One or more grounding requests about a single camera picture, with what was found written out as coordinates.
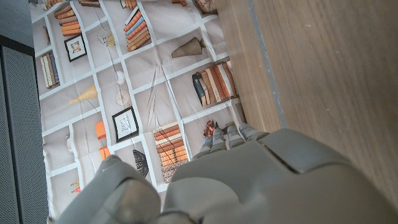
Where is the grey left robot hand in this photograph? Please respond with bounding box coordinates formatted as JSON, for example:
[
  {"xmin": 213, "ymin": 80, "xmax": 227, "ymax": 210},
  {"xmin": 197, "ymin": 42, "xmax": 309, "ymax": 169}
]
[{"xmin": 54, "ymin": 121, "xmax": 398, "ymax": 224}]

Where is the grey tape strip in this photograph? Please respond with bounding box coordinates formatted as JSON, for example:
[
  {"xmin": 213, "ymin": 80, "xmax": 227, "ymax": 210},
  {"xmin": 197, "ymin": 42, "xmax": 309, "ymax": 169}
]
[{"xmin": 246, "ymin": 0, "xmax": 289, "ymax": 129}]

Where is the printed bookshelf backdrop cloth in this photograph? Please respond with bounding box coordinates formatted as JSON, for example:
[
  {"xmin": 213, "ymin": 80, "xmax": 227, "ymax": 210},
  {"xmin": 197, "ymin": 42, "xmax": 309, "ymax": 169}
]
[{"xmin": 29, "ymin": 0, "xmax": 247, "ymax": 220}]

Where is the grey perforated panel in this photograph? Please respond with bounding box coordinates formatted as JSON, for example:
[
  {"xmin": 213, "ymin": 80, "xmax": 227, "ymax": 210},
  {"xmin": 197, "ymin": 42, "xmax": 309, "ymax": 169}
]
[{"xmin": 0, "ymin": 34, "xmax": 50, "ymax": 224}]

